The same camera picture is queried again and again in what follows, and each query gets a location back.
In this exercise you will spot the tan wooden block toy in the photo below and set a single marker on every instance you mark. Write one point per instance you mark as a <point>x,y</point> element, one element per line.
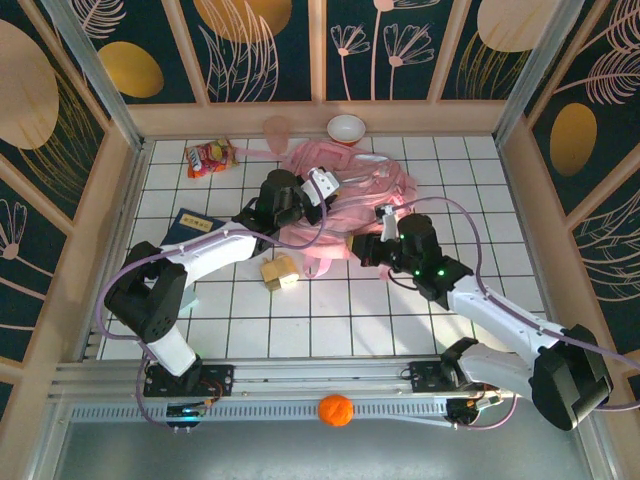
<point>277,272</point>

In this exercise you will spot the pink backpack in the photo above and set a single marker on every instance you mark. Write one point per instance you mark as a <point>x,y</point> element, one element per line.
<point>360,175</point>

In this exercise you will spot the dark blue book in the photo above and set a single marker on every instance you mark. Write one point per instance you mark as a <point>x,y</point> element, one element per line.
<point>187,225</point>

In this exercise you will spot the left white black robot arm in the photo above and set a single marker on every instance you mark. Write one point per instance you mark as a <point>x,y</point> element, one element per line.
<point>215,250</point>

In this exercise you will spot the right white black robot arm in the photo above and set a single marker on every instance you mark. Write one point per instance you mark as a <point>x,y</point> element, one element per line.
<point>500,310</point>

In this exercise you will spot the pink plastic cup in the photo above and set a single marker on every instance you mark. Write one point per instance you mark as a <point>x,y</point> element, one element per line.
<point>276,132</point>

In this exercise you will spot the orange snack bag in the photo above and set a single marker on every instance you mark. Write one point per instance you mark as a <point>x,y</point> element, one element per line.
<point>210,157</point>

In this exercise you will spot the white orange bowl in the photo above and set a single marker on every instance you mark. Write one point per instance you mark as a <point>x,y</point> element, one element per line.
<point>345,129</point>

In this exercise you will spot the right small control board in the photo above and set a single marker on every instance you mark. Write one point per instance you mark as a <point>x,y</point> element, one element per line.
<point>465,410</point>

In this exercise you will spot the small control board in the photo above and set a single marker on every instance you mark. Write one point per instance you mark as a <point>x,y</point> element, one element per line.
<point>465,410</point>
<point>182,412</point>

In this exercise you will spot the orange ball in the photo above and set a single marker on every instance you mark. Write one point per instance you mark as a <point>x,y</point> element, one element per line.
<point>336,411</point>

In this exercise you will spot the left small control board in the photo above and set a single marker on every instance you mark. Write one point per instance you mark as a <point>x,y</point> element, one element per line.
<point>182,412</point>

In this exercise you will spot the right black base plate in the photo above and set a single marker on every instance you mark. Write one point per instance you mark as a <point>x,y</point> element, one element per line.
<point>425,377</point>

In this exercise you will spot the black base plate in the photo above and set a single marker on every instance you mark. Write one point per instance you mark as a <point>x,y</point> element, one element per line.
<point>220,380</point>
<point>425,377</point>

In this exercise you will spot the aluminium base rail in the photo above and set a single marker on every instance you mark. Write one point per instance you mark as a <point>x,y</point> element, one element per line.
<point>320,375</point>

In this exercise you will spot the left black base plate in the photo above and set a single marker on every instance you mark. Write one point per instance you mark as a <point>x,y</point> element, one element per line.
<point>220,380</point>

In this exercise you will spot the aluminium corner post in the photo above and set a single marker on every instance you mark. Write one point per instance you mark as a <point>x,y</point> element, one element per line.
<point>106,95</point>
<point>539,65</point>

